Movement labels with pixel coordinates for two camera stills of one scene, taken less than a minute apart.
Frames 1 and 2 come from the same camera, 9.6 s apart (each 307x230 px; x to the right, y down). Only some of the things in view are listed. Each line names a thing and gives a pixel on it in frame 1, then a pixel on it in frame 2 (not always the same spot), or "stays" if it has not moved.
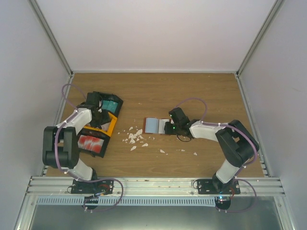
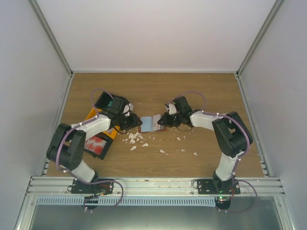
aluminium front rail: [155, 186] stays
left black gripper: [106, 120] to [134, 122]
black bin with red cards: [92, 142] stays
